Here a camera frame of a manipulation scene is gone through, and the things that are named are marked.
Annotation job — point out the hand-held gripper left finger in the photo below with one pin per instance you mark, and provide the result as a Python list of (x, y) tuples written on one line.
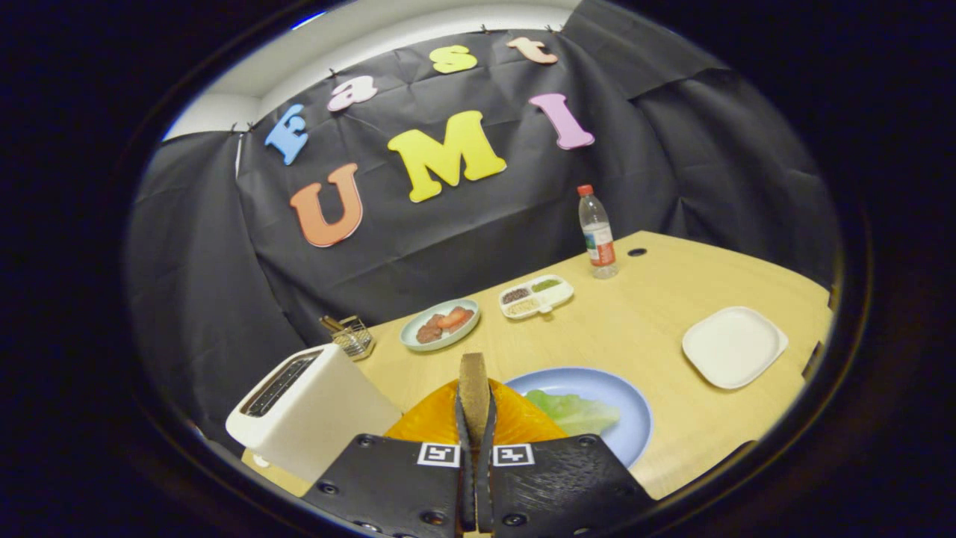
[(466, 493)]

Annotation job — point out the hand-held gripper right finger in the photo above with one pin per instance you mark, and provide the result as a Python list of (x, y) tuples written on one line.
[(485, 493)]

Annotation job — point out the brown bread slice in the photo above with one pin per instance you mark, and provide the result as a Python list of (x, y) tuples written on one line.
[(474, 388)]

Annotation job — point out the green lettuce leaf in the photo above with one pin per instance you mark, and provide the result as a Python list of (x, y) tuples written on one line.
[(575, 411)]

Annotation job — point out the blue round plate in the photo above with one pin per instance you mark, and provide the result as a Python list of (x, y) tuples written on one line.
[(597, 381)]

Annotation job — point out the pale green plate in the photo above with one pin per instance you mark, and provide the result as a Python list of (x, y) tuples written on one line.
[(414, 341)]

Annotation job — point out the white toaster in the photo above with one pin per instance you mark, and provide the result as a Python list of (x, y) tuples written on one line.
[(321, 418)]

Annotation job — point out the brown meat slice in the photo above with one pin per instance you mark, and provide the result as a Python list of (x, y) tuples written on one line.
[(429, 330)]

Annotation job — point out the red sausage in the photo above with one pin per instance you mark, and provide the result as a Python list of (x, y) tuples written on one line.
[(457, 317)]

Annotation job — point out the white divided condiment tray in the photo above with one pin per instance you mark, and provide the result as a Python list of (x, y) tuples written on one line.
[(556, 297)]

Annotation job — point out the black backdrop cloth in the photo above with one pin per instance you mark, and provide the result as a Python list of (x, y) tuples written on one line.
[(485, 224)]

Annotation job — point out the clear plastic water bottle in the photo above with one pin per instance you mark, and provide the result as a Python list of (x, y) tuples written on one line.
[(599, 239)]

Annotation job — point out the white square plate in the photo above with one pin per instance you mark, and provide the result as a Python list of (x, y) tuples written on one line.
[(736, 347)]

